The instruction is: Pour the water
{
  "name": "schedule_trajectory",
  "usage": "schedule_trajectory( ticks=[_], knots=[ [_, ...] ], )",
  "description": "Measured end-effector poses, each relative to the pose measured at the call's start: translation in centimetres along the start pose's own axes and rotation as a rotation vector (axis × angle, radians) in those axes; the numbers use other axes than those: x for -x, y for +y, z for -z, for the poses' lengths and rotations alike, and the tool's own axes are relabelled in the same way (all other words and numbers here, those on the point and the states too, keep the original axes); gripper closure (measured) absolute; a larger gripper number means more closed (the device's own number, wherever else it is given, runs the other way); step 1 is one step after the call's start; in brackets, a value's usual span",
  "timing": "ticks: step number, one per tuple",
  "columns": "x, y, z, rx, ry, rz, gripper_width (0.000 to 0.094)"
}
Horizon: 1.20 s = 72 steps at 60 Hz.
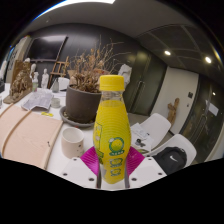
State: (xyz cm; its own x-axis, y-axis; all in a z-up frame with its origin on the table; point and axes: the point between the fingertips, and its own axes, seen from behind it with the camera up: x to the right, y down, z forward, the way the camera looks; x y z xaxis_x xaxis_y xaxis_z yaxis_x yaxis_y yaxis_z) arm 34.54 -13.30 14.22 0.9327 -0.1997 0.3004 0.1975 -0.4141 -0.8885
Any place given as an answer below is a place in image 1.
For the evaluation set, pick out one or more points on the small white statuette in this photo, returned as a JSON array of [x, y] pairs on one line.
[[45, 80], [33, 67]]

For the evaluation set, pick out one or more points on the loose white papers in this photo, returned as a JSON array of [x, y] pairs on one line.
[[138, 131]]

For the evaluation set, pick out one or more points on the white shell chair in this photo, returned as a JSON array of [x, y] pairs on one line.
[[64, 83], [181, 141], [156, 125]]

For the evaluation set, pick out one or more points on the small white paper cup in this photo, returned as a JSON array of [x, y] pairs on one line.
[[55, 102]]

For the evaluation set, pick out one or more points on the dark double door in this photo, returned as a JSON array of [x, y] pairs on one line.
[[146, 86]]

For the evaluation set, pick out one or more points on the wooden easel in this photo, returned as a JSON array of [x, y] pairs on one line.
[[63, 63]]

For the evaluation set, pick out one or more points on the dark pot with dried plant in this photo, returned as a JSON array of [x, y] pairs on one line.
[[80, 103]]

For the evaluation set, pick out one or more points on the open printed booklet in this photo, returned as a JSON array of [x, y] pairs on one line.
[[38, 100]]

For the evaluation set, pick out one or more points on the small white bust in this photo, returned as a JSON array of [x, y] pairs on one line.
[[27, 60]]

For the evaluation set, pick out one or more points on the pale green bottle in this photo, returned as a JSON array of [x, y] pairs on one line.
[[35, 83]]

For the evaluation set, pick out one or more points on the grey plant saucer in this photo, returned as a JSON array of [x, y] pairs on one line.
[[66, 120]]

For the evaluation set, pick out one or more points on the white ceramic cup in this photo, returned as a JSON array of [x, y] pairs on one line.
[[71, 143]]

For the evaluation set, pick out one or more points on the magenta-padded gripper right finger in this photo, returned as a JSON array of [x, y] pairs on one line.
[[136, 161]]

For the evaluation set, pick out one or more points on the black wall screen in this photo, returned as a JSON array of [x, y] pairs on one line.
[[46, 48]]

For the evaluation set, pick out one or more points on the wooden figure statue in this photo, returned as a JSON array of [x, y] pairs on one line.
[[172, 111]]

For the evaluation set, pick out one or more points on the yellow drink bottle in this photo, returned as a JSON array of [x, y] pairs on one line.
[[111, 126]]

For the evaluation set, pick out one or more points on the round ceiling spotlight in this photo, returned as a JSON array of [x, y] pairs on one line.
[[208, 59], [167, 52]]

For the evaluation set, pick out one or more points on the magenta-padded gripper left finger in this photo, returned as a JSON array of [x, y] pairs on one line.
[[88, 163]]

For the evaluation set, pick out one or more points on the grey spray bottle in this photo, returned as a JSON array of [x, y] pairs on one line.
[[55, 86]]

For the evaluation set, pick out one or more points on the black backpack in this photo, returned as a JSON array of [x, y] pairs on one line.
[[170, 160]]

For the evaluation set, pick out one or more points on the large white plaster statue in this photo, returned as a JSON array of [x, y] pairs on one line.
[[126, 73]]

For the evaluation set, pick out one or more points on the black wall switch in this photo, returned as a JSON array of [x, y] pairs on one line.
[[190, 95]]

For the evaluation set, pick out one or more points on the light wooden slatted board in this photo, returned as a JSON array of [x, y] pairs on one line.
[[26, 140]]

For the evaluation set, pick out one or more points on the small yellow flat item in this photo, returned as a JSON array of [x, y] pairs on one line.
[[46, 114]]

